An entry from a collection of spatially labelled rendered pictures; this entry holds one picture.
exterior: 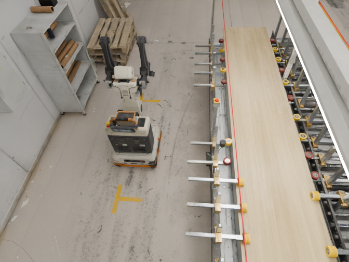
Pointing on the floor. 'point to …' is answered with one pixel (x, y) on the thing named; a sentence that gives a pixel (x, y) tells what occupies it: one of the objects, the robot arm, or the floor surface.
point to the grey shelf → (40, 17)
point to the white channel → (324, 45)
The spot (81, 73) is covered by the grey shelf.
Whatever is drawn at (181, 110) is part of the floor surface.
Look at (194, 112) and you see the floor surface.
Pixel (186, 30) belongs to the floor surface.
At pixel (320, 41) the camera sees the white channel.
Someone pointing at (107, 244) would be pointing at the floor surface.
